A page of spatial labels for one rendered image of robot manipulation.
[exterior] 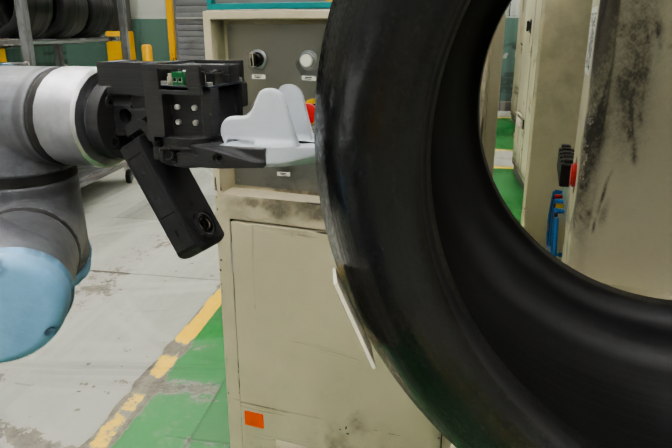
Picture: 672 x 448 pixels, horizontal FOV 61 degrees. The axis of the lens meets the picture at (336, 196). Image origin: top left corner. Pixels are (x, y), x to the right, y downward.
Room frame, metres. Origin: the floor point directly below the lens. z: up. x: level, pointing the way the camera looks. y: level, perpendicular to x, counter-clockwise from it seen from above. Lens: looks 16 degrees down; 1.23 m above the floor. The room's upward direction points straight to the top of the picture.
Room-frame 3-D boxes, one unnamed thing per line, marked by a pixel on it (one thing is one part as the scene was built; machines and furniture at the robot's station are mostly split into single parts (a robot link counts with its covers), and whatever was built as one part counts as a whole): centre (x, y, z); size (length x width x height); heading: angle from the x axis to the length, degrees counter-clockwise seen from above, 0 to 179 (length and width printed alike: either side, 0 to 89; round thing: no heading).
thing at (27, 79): (0.54, 0.30, 1.15); 0.12 x 0.09 x 0.10; 71
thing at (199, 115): (0.49, 0.14, 1.16); 0.12 x 0.08 x 0.09; 71
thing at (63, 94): (0.52, 0.22, 1.16); 0.10 x 0.05 x 0.09; 161
